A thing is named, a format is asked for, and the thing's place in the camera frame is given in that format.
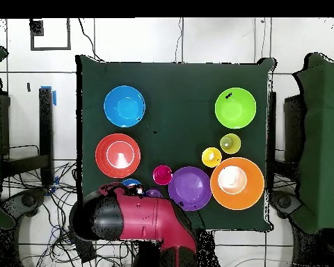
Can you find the large orange plastic bowl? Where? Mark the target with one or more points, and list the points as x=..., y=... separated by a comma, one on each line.
x=253, y=183

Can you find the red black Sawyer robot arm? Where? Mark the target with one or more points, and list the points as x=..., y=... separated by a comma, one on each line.
x=144, y=217

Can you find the pink plastic cup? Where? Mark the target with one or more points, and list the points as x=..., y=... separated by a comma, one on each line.
x=162, y=175

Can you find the dark green table cloth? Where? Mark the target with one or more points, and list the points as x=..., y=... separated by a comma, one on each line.
x=178, y=111

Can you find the yellow plastic cup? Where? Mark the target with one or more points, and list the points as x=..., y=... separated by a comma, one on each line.
x=211, y=158

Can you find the purple plastic bowl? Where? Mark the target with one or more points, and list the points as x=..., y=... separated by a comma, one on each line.
x=189, y=188

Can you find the purple plastic cup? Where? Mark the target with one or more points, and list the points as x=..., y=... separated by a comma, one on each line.
x=153, y=193

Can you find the small dark blue bowl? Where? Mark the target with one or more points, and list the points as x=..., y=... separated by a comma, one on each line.
x=130, y=182

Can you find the light blue plastic bowl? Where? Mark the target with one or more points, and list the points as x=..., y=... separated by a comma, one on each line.
x=124, y=106

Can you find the red plastic bowl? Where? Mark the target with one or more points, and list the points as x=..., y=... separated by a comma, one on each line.
x=103, y=155

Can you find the pale yellow ribbed cup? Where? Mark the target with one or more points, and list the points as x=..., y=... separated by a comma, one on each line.
x=233, y=143

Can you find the green plastic bowl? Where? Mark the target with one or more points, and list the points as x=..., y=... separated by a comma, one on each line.
x=235, y=111

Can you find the black metal stand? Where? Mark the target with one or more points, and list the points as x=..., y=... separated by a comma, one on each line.
x=46, y=133

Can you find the black square floor frame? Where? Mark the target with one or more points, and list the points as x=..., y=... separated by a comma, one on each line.
x=32, y=41

